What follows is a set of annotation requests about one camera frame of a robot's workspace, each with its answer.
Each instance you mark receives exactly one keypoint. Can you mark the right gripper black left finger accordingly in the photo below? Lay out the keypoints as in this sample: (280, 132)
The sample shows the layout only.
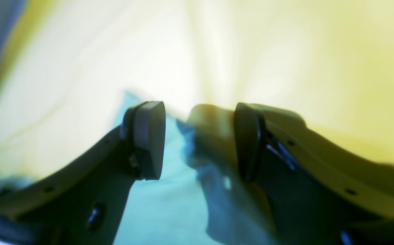
(83, 203)

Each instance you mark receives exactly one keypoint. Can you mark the yellow table cloth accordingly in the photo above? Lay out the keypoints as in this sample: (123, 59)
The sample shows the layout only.
(68, 64)

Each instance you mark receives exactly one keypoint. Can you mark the green T-shirt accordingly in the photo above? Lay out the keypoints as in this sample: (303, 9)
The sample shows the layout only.
(199, 199)

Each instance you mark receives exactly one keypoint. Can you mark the image right gripper black right finger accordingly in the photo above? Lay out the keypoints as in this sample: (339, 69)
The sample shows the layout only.
(318, 192)

